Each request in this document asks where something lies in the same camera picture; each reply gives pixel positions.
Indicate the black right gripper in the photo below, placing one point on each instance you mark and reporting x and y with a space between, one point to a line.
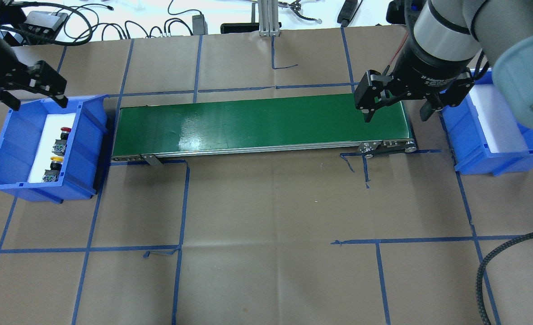
422 67

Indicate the yellow push button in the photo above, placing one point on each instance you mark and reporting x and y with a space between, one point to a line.
53 173

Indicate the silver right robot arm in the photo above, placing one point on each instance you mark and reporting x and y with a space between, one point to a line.
450 44

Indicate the white foam pad left bin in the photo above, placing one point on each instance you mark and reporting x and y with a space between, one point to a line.
51 131

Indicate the white foam pad bin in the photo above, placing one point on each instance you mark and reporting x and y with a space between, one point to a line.
498 124
51 131

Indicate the red push button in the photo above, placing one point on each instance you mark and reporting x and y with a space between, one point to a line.
60 144

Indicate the blue left plastic bin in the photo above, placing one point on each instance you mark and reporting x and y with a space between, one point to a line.
19 139

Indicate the blue plastic bin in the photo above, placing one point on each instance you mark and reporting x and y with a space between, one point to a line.
19 139
469 144

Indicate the green conveyor belt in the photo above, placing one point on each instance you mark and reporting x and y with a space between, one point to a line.
149 133

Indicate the blue right plastic bin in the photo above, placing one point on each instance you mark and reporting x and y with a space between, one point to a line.
469 144

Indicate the white foam pad right bin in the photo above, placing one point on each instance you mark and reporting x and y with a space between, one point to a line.
498 124

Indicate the black power adapter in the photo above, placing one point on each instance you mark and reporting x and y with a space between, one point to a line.
199 25

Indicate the aluminium profile post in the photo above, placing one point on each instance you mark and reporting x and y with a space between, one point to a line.
268 18

